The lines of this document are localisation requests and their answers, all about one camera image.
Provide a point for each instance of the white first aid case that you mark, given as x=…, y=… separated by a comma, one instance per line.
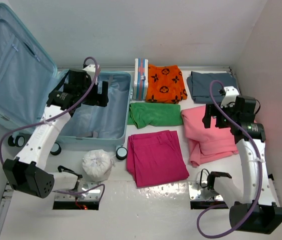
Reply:
x=140, y=83

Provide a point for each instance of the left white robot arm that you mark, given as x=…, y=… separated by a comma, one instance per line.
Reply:
x=26, y=172

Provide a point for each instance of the orange patterned towel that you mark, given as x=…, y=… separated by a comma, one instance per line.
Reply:
x=165, y=85

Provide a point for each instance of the light blue open suitcase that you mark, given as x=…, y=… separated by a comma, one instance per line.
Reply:
x=28, y=75

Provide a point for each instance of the green towel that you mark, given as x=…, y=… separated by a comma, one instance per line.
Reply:
x=142, y=114

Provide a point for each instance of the white drawstring bag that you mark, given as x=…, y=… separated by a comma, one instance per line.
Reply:
x=97, y=164

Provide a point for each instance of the metal base plate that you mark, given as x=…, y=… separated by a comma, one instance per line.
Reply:
x=86, y=191
x=199, y=194

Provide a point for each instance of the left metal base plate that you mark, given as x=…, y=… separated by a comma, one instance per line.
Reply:
x=86, y=191

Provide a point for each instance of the pink hoodie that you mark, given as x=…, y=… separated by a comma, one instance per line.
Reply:
x=206, y=144

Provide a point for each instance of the suitcase wheel far left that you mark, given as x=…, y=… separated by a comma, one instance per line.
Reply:
x=17, y=141

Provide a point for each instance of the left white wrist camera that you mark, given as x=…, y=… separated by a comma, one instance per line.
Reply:
x=92, y=69

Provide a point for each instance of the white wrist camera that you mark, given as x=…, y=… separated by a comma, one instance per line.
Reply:
x=229, y=94
x=92, y=69

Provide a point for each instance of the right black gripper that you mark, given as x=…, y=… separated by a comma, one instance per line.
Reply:
x=212, y=110

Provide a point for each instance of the suitcase wheel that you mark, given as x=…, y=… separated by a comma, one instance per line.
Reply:
x=56, y=149
x=121, y=153
x=17, y=141

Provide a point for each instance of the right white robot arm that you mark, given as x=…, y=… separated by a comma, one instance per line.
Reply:
x=254, y=209

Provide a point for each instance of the suitcase wheel front left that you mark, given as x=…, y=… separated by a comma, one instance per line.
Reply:
x=56, y=149

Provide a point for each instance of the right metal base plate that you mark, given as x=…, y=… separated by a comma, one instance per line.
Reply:
x=199, y=194

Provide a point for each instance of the suitcase wheel front right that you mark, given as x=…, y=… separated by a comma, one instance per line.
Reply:
x=121, y=153

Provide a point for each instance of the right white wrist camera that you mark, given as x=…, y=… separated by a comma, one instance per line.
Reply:
x=229, y=94

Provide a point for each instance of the magenta pants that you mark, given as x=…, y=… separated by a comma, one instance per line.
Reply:
x=155, y=158

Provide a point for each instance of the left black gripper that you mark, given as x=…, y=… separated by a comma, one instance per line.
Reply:
x=101, y=99

